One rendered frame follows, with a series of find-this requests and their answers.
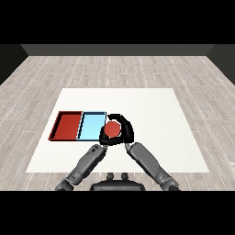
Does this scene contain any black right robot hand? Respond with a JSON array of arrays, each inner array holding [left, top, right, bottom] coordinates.
[[106, 113, 136, 145]]

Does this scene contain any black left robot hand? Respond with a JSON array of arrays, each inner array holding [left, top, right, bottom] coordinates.
[[98, 121, 126, 147]]

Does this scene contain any shallow light blue open box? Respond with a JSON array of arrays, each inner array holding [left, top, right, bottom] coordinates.
[[75, 110, 107, 142]]

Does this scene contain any shallow red open box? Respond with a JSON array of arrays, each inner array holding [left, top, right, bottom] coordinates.
[[48, 110, 84, 142]]

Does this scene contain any dark grey robot body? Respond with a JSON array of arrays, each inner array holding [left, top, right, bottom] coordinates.
[[89, 172, 147, 192]]

